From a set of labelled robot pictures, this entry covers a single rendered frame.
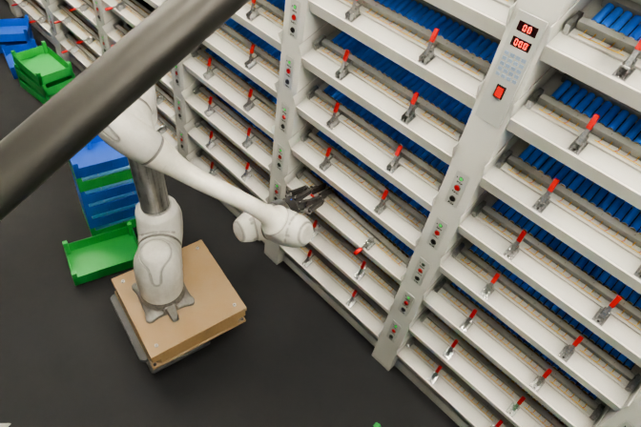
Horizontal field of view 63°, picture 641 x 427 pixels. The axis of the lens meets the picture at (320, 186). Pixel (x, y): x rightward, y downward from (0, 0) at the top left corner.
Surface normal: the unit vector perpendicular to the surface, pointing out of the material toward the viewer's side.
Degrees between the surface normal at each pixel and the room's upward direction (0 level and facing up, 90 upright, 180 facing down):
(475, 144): 90
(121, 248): 0
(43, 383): 0
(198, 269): 2
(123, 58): 36
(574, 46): 21
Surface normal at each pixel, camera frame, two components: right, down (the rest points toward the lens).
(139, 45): 0.12, -0.15
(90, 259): 0.13, -0.71
